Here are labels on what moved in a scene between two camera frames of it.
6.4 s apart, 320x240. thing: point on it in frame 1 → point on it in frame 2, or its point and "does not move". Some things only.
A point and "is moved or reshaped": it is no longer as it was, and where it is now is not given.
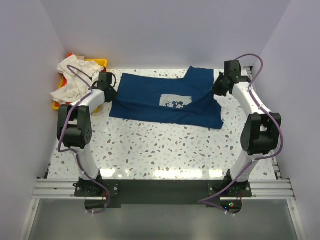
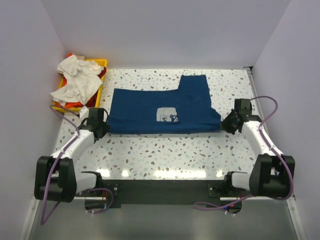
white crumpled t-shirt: x=74 y=88 does not move
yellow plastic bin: x=103 y=62 does not move
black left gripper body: x=111 y=93 → x=103 y=129
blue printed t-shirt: x=190 y=101 is moved or reshaped
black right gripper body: x=217 y=86 → x=227 y=124
